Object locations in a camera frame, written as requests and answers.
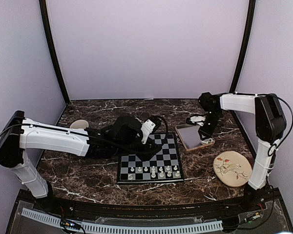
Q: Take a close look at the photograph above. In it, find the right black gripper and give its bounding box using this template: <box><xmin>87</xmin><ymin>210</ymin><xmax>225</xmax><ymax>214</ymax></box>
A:
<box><xmin>199</xmin><ymin>110</ymin><xmax>223</xmax><ymax>140</ymax></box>

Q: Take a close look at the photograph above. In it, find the white chess queen piece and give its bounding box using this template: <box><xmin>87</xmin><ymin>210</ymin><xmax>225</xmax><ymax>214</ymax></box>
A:
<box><xmin>151</xmin><ymin>171</ymin><xmax>156</xmax><ymax>178</ymax></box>

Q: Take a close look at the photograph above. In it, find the black grey chess board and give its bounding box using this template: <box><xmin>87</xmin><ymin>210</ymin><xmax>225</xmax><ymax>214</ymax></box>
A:
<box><xmin>117</xmin><ymin>132</ymin><xmax>184</xmax><ymax>184</ymax></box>

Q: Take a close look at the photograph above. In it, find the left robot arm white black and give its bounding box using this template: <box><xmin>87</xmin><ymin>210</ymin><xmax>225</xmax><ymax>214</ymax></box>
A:
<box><xmin>0</xmin><ymin>111</ymin><xmax>166</xmax><ymax>213</ymax></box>

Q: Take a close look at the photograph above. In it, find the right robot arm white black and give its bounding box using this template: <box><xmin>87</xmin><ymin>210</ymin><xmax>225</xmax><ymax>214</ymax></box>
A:
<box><xmin>198</xmin><ymin>92</ymin><xmax>287</xmax><ymax>190</ymax></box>

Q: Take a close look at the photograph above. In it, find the green circuit board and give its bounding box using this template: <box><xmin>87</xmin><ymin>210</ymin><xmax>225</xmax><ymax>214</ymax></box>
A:
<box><xmin>60</xmin><ymin>219</ymin><xmax>81</xmax><ymax>230</ymax></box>

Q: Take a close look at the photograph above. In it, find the metal tray with wooden rim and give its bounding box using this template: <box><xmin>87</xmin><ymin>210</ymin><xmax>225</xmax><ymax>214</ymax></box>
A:
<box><xmin>175</xmin><ymin>124</ymin><xmax>215</xmax><ymax>151</ymax></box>

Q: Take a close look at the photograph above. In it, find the oval bird pattern coaster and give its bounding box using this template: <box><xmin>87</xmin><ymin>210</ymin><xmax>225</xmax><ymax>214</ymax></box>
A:
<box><xmin>213</xmin><ymin>151</ymin><xmax>252</xmax><ymax>188</ymax></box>

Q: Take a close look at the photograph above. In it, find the beige mug with dark pattern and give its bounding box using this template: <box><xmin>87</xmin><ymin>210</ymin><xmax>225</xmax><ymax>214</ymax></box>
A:
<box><xmin>70</xmin><ymin>119</ymin><xmax>89</xmax><ymax>129</ymax></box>

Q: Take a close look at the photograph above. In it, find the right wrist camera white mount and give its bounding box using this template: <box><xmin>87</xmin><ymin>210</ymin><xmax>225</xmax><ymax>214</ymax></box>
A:
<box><xmin>186</xmin><ymin>116</ymin><xmax>206</xmax><ymax>126</ymax></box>

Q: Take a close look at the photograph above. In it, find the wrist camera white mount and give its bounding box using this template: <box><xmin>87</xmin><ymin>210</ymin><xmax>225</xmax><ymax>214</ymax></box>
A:
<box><xmin>141</xmin><ymin>117</ymin><xmax>162</xmax><ymax>144</ymax></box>
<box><xmin>186</xmin><ymin>116</ymin><xmax>206</xmax><ymax>126</ymax></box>

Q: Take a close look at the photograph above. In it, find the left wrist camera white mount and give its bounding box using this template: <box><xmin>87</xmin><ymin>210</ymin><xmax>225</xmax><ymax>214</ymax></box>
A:
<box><xmin>141</xmin><ymin>117</ymin><xmax>162</xmax><ymax>144</ymax></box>

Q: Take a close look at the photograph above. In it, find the white slotted cable duct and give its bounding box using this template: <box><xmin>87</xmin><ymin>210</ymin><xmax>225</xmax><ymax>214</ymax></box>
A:
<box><xmin>21</xmin><ymin>208</ymin><xmax>223</xmax><ymax>234</ymax></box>

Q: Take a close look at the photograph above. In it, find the right black frame post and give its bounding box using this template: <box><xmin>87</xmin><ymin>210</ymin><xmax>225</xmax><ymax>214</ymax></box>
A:
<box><xmin>230</xmin><ymin>0</ymin><xmax>256</xmax><ymax>95</ymax></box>

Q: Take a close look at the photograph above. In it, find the black frame post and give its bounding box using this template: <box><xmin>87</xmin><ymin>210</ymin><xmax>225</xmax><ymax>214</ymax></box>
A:
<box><xmin>39</xmin><ymin>0</ymin><xmax>70</xmax><ymax>105</ymax></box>
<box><xmin>230</xmin><ymin>0</ymin><xmax>256</xmax><ymax>95</ymax></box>

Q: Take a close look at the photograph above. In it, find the black front rail base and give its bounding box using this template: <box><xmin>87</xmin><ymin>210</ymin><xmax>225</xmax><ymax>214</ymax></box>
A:
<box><xmin>16</xmin><ymin>189</ymin><xmax>281</xmax><ymax>222</ymax></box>

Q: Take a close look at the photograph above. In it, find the left black frame post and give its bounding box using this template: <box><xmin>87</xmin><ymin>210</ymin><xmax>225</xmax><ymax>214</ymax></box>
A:
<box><xmin>39</xmin><ymin>0</ymin><xmax>70</xmax><ymax>105</ymax></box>

